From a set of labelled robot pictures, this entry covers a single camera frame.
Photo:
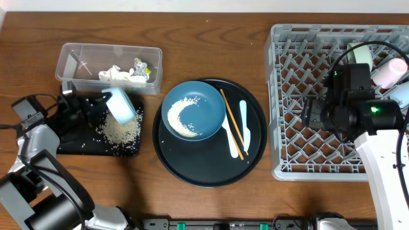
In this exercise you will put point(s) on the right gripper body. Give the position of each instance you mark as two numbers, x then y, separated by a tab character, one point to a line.
329	117

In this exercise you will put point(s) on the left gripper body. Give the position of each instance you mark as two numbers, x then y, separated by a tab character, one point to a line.
73	119

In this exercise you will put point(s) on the light blue small bowl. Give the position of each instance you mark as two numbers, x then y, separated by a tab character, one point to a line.
120	105

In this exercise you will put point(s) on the white napkin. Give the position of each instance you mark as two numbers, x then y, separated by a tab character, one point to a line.
115	74

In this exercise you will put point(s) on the foil snack wrapper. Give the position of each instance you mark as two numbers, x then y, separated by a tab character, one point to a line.
141	69

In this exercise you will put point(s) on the pink cup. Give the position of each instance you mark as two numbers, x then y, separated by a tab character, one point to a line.
389	73

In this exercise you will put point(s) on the light blue cup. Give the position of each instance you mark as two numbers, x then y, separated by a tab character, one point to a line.
401	94

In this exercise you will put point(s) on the teal green bowl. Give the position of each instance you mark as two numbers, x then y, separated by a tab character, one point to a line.
360	55

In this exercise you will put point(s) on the light blue plastic knife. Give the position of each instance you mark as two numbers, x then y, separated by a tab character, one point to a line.
246	132

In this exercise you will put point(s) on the white plastic spoon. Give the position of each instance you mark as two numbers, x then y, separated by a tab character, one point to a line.
231	141

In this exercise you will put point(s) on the dark blue bowl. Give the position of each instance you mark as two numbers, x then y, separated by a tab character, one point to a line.
206	117

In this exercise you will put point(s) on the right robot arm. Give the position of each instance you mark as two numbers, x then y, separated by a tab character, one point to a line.
379	141

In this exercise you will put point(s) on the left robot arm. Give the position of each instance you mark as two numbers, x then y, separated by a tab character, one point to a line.
38	192

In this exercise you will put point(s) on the clear plastic waste bin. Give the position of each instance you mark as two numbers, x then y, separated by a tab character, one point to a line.
80	63

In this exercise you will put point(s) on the grey dishwasher rack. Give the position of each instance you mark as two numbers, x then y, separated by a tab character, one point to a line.
297	60

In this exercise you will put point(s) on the black rectangular tray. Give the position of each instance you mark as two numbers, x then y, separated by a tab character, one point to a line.
86	141

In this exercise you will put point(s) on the rice pile on rectangular tray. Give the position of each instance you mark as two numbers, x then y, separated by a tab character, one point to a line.
119	136

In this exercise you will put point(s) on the pile of white rice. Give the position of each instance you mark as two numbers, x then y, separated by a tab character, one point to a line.
174	118

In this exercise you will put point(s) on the wooden chopstick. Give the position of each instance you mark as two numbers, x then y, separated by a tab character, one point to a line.
237	147
232	117

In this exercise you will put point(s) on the round black serving tray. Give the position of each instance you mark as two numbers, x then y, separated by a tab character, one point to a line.
208	163

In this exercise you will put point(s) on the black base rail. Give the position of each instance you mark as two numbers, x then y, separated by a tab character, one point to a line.
283	221

